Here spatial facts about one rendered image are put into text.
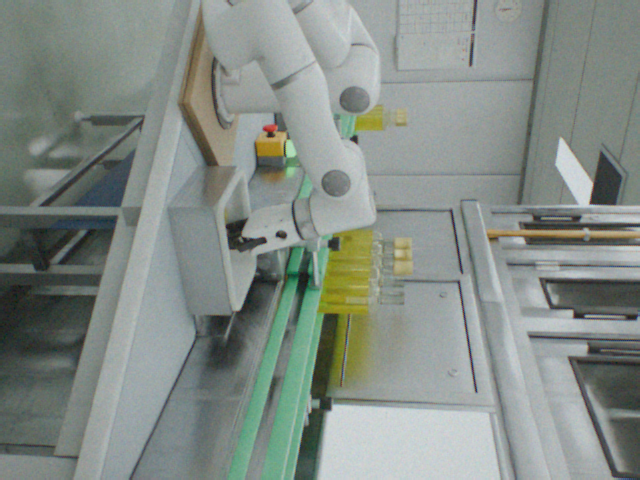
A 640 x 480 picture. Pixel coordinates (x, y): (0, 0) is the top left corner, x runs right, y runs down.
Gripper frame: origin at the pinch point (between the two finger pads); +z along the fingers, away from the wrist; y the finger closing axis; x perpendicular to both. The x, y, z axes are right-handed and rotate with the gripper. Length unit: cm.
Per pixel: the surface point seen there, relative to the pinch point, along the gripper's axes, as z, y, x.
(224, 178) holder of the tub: -4.0, 1.8, 10.5
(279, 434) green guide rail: -8.9, -28.7, -21.9
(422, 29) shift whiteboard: -40, 609, -75
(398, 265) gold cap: -26.1, 24.6, -28.0
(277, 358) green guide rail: -5.4, -11.2, -20.9
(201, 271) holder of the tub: 2.0, -9.2, -1.2
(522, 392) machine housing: -47, 1, -49
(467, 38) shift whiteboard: -86, 609, -99
